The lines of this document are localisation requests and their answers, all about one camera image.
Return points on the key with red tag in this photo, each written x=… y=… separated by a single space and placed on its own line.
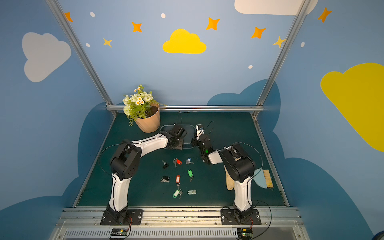
x=177 y=162
x=178 y=179

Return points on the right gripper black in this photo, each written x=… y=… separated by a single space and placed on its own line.
x=197 y=141

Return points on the controller board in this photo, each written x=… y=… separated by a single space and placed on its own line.
x=119 y=234
x=244 y=233

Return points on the beige work glove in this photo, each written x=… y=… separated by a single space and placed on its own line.
x=229 y=181

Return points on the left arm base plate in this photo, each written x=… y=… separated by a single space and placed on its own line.
x=135 y=216

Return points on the key with black tag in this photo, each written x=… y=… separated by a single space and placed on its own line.
x=165 y=165
x=165 y=179

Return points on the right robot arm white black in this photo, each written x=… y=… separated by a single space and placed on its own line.
x=239 y=166

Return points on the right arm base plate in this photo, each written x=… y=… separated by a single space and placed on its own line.
x=228 y=217

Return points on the white artificial flowers plant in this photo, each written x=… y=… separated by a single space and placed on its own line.
x=138 y=105

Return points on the right controller board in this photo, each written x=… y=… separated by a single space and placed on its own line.
x=244 y=233

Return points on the blue plastic storage box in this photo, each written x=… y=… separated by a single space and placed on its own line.
x=189 y=132

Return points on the key with white tag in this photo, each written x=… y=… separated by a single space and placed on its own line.
x=192 y=192

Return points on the left controller board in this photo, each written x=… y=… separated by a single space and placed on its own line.
x=119 y=234

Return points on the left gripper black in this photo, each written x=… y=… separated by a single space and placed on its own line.
x=177 y=141

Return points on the key with green tag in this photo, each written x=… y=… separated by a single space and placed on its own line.
x=190 y=173

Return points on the light blue hand brush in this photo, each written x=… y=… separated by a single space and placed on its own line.
x=263 y=179

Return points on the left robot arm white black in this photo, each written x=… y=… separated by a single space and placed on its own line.
x=124 y=165

